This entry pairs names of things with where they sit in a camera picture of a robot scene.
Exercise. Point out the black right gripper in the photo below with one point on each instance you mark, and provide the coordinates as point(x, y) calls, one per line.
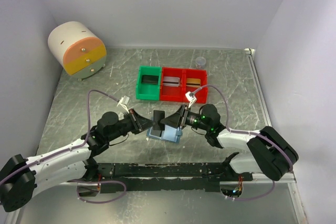
point(179, 118)

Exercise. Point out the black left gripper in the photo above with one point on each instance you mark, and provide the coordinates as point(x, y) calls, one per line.
point(139, 123)

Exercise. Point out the blue card holder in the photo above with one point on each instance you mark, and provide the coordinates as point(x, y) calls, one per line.
point(170, 134)

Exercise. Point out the red plastic bin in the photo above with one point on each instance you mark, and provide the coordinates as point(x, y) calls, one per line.
point(172, 94)
point(202, 94)

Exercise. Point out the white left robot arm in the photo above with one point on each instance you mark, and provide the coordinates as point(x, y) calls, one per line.
point(23, 178)

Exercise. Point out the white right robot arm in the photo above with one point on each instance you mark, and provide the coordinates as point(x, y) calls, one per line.
point(237, 139)

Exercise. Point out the silver credit card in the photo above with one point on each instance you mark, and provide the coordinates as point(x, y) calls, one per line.
point(171, 81)

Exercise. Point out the gold credit card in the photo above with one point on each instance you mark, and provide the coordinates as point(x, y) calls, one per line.
point(193, 82)

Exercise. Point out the black credit card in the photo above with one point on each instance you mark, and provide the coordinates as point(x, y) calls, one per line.
point(150, 79)

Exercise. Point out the green plastic bin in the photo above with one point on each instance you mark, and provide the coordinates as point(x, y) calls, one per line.
point(148, 91)

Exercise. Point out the small clear plastic cup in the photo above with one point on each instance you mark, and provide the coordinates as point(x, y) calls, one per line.
point(200, 62)

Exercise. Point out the round pastel drawer cabinet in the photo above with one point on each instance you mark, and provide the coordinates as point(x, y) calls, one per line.
point(80, 52)

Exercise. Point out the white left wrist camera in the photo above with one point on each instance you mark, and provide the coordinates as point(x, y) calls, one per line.
point(123, 102)

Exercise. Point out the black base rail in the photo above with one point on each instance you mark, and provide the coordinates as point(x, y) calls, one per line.
point(165, 176)

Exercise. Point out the aluminium frame rail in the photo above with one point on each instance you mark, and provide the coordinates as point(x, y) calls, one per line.
point(265, 108)

